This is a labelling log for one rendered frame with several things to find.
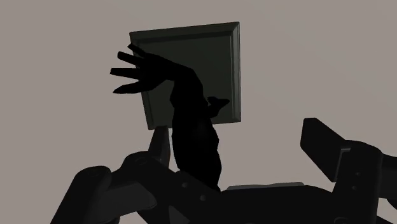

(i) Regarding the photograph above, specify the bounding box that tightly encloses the dark framed wall picture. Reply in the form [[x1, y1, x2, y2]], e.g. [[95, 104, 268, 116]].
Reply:
[[129, 21, 242, 130]]

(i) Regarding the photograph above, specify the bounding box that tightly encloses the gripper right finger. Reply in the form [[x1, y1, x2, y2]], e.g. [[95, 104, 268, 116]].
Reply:
[[300, 117, 397, 224]]

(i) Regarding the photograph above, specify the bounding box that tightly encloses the black hand-shaped figure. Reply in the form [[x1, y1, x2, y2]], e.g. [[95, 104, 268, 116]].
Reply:
[[109, 43, 231, 192]]

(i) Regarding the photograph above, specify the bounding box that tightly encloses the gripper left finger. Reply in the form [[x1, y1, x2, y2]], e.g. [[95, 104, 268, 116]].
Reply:
[[49, 126, 221, 224]]

